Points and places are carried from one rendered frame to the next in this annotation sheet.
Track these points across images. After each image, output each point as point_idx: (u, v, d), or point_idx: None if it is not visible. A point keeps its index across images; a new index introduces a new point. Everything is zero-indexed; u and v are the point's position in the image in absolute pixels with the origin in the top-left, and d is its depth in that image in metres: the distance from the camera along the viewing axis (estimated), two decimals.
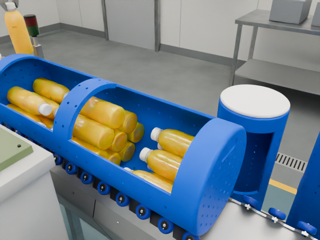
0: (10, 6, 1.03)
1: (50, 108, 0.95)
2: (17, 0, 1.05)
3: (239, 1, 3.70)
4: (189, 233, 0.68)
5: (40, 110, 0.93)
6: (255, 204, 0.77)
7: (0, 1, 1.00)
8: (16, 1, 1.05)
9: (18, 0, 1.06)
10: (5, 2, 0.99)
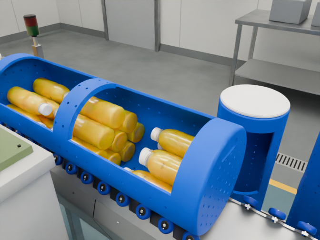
0: (144, 154, 0.71)
1: (50, 108, 0.95)
2: None
3: (239, 1, 3.70)
4: (189, 233, 0.68)
5: (40, 110, 0.93)
6: (255, 204, 0.77)
7: None
8: None
9: None
10: None
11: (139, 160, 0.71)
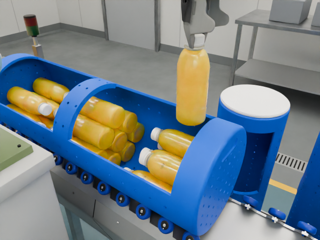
0: (144, 154, 0.71)
1: (50, 108, 0.95)
2: None
3: (239, 1, 3.70)
4: (189, 233, 0.68)
5: (40, 110, 0.93)
6: (255, 204, 0.77)
7: (191, 30, 0.51)
8: None
9: None
10: (202, 33, 0.50)
11: (139, 160, 0.71)
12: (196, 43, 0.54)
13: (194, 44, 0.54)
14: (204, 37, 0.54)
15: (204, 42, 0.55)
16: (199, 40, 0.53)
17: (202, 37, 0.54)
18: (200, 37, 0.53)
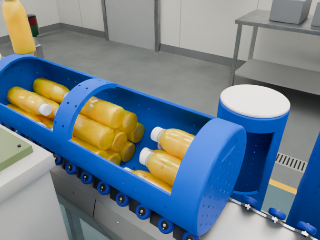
0: (144, 154, 0.71)
1: (50, 108, 0.95)
2: None
3: (239, 1, 3.70)
4: (189, 233, 0.68)
5: (40, 110, 0.93)
6: (255, 204, 0.77)
7: None
8: None
9: None
10: None
11: (139, 159, 0.72)
12: (155, 133, 0.72)
13: (155, 135, 0.72)
14: (156, 127, 0.73)
15: (159, 128, 0.73)
16: (154, 131, 0.73)
17: (155, 128, 0.73)
18: (154, 129, 0.73)
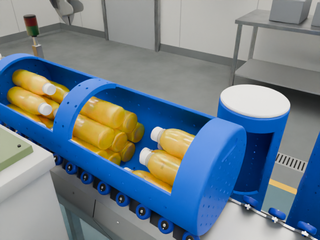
0: (144, 154, 0.71)
1: (50, 108, 0.95)
2: (72, 15, 0.76)
3: (239, 1, 3.70)
4: (189, 233, 0.68)
5: (40, 110, 0.93)
6: (255, 204, 0.77)
7: (61, 13, 0.73)
8: (71, 15, 0.76)
9: (73, 15, 0.76)
10: (68, 14, 0.72)
11: (139, 159, 0.72)
12: (155, 133, 0.72)
13: (155, 135, 0.72)
14: (156, 127, 0.73)
15: (159, 128, 0.73)
16: (154, 131, 0.73)
17: (155, 128, 0.73)
18: (154, 129, 0.73)
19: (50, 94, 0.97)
